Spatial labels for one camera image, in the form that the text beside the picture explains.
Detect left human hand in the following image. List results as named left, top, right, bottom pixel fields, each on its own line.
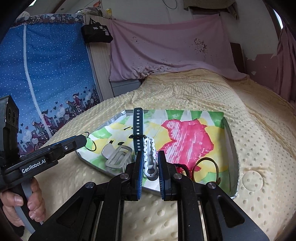
left=0, top=177, right=46, bottom=227

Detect olive draped cloth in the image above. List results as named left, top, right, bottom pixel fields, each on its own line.
left=183, top=0, right=239, bottom=20

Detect black tote bag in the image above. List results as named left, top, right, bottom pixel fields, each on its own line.
left=81, top=18, right=113, bottom=44

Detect small silver ring pair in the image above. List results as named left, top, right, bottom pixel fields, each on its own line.
left=82, top=131, right=97, bottom=152

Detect blue patterned fabric wardrobe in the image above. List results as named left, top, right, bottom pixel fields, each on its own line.
left=1, top=14, right=100, bottom=155

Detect grey buckle clip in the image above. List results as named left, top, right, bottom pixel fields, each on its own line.
left=101, top=144, right=133, bottom=172

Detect pink hanging cloth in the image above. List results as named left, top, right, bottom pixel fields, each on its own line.
left=110, top=15, right=246, bottom=82

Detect grey shallow tray box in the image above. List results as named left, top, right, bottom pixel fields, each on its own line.
left=76, top=109, right=239, bottom=200

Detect yellow dotted bedspread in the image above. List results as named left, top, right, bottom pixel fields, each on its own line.
left=23, top=68, right=296, bottom=241

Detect colourful painted paper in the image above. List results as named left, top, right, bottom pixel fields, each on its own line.
left=77, top=109, right=232, bottom=196

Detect brown cord flower hair tie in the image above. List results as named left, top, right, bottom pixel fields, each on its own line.
left=176, top=157, right=220, bottom=185

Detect pink window curtain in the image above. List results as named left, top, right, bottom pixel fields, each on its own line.
left=274, top=25, right=295, bottom=102

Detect wooden headboard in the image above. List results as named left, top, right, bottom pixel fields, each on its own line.
left=83, top=14, right=142, bottom=100

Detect blue watch strap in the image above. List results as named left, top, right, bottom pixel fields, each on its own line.
left=128, top=107, right=145, bottom=158

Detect white wavy hair clip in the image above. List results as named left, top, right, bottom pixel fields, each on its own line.
left=144, top=138, right=159, bottom=181

